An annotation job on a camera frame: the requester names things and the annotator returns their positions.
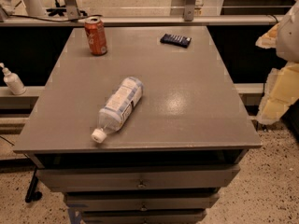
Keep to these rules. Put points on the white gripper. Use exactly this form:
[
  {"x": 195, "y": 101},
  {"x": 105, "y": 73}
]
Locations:
[{"x": 290, "y": 39}]

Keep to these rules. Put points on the clear blue-labelled plastic bottle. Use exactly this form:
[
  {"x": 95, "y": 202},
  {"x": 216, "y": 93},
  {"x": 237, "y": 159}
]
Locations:
[{"x": 118, "y": 108}]

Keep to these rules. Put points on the orange soda can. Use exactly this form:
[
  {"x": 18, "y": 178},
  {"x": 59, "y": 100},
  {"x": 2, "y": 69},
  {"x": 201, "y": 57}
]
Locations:
[{"x": 95, "y": 32}]

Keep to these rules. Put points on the white pump dispenser bottle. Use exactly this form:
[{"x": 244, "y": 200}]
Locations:
[{"x": 13, "y": 81}]

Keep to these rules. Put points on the grey drawer cabinet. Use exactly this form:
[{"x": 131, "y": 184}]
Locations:
[{"x": 190, "y": 112}]

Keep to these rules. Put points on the bottom grey drawer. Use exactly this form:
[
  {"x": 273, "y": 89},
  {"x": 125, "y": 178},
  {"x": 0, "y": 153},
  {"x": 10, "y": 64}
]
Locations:
[{"x": 186, "y": 216}]

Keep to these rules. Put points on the grey drawer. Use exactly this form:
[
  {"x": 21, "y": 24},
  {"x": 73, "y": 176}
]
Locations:
[
  {"x": 138, "y": 178},
  {"x": 186, "y": 216},
  {"x": 142, "y": 201}
]

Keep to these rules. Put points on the middle grey drawer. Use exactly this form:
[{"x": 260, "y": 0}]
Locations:
[{"x": 142, "y": 201}]

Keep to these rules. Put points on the top grey drawer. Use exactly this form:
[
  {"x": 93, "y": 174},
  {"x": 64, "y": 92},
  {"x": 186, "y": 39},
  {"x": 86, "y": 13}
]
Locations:
[{"x": 138, "y": 178}]

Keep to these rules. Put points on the black caster leg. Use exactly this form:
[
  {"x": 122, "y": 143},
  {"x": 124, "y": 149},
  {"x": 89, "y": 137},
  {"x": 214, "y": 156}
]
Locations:
[{"x": 32, "y": 194}]

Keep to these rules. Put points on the grey metal rail frame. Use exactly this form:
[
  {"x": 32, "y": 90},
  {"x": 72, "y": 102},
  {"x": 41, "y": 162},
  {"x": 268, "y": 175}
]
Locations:
[{"x": 119, "y": 12}]

